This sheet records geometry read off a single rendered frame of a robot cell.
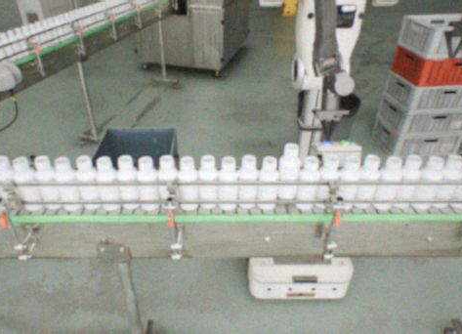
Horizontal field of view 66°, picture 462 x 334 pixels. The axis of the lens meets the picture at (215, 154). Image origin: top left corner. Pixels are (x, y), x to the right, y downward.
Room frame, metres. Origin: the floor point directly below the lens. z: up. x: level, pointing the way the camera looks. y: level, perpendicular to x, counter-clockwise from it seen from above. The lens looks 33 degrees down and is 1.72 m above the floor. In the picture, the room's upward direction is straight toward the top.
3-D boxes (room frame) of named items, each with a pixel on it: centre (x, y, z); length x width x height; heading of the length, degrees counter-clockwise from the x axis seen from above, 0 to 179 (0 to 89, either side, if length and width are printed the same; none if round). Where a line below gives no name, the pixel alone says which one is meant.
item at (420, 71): (2.77, -1.83, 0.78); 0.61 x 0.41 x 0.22; 97
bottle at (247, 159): (0.82, -0.10, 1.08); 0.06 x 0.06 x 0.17
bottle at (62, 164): (0.81, 0.43, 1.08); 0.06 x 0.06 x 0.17
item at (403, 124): (2.77, -1.82, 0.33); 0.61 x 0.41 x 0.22; 96
